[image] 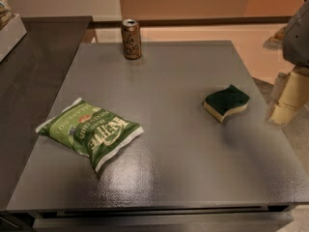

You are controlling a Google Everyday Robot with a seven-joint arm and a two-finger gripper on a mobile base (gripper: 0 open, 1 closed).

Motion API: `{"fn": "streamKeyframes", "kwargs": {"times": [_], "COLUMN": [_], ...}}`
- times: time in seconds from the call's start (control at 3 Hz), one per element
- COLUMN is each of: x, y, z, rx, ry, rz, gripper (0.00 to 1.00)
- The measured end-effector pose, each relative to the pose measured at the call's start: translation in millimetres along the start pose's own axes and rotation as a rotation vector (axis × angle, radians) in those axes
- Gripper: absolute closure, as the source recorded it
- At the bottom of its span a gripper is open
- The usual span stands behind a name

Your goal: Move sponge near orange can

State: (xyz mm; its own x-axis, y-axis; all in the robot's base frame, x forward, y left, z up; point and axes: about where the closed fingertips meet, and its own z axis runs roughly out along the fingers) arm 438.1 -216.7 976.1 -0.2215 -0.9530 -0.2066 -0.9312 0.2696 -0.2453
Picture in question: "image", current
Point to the dark side counter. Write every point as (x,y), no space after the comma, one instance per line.
(30,78)

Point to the orange soda can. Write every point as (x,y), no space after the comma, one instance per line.
(130,29)

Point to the green potato chip bag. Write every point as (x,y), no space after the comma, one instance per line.
(90,131)

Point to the green and yellow sponge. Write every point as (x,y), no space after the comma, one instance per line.
(226,102)

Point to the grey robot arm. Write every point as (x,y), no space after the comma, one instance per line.
(291,90)

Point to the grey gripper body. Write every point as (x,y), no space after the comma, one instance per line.
(297,38)

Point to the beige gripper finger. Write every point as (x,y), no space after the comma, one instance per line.
(290,92)
(276,40)

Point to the white box on counter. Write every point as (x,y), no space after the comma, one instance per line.
(12,29)

